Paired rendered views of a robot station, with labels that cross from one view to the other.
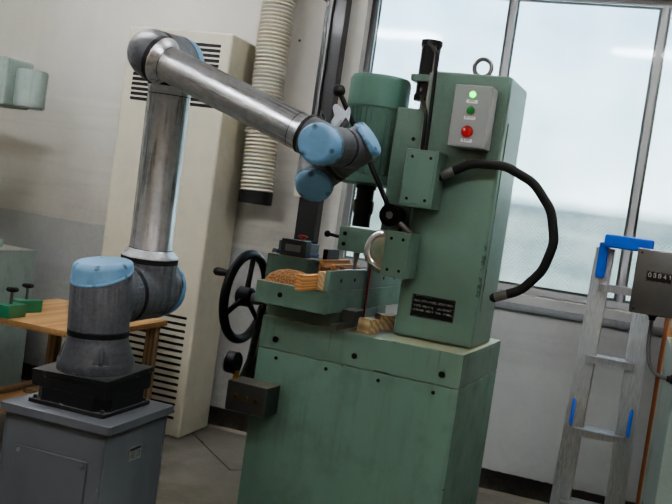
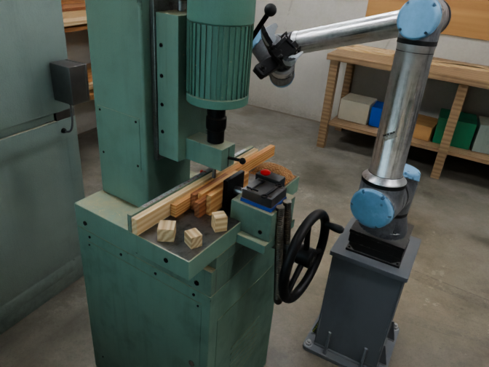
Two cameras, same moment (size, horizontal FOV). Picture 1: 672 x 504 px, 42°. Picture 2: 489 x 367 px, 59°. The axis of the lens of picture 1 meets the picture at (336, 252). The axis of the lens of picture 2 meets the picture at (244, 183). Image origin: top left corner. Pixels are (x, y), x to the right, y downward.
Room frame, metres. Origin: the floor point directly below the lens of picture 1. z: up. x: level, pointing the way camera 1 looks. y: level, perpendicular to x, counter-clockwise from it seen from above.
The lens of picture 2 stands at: (3.74, 0.22, 1.59)
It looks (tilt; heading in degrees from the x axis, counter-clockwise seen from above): 28 degrees down; 189
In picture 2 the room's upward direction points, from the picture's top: 5 degrees clockwise
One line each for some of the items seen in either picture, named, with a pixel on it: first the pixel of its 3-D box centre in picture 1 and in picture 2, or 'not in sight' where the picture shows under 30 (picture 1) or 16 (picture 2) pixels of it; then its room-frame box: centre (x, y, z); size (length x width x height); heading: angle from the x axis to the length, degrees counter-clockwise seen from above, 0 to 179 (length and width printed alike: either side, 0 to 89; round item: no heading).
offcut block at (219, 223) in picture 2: not in sight; (219, 221); (2.76, 0.01, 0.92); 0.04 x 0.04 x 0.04; 32
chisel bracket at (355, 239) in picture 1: (364, 243); (209, 153); (2.56, -0.08, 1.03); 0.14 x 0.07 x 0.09; 68
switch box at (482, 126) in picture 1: (472, 117); not in sight; (2.31, -0.30, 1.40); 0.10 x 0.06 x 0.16; 68
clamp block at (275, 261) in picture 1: (296, 270); (262, 210); (2.66, 0.11, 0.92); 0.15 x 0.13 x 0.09; 158
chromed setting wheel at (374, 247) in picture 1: (385, 251); not in sight; (2.40, -0.13, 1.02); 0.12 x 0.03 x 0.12; 68
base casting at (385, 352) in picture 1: (384, 342); (183, 216); (2.52, -0.17, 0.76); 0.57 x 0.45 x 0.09; 68
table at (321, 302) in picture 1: (319, 289); (237, 213); (2.62, 0.03, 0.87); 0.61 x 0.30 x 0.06; 158
